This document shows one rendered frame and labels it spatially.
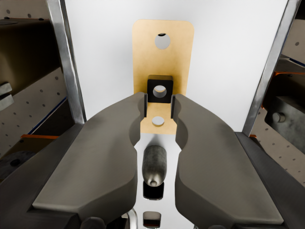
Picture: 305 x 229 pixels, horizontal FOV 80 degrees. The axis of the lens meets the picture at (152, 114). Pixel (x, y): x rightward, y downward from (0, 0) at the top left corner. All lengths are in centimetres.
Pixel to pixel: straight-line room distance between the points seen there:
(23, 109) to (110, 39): 55
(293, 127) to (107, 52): 21
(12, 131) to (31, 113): 12
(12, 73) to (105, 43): 9
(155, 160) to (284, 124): 15
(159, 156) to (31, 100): 52
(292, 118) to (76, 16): 24
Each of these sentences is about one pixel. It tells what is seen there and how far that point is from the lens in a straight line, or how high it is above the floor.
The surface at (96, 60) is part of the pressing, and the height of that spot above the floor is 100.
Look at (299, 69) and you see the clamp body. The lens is 38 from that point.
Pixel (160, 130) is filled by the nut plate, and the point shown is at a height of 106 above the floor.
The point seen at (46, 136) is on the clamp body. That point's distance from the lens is 36.
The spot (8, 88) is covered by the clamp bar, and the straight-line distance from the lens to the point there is 20.
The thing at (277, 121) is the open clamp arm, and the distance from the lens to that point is 25.
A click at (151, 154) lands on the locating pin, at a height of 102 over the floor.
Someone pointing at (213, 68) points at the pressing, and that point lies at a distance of 20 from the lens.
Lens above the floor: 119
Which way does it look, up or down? 59 degrees down
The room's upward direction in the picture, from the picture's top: 174 degrees counter-clockwise
